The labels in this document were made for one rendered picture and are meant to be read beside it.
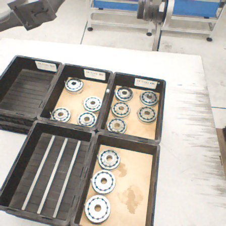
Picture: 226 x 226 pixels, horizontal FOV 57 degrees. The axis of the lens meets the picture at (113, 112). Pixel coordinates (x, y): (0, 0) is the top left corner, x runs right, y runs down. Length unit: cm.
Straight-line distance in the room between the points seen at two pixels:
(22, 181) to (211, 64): 251
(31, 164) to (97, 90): 54
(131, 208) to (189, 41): 259
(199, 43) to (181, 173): 229
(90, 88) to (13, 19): 58
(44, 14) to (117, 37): 228
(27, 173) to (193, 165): 84
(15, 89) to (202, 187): 116
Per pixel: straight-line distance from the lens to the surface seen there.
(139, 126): 111
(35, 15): 85
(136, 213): 97
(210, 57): 304
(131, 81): 122
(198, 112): 143
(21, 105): 127
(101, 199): 94
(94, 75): 125
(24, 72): 143
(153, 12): 130
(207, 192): 122
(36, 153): 109
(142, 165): 102
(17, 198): 104
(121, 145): 101
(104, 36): 304
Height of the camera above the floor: 178
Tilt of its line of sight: 56 degrees down
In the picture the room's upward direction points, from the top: 3 degrees clockwise
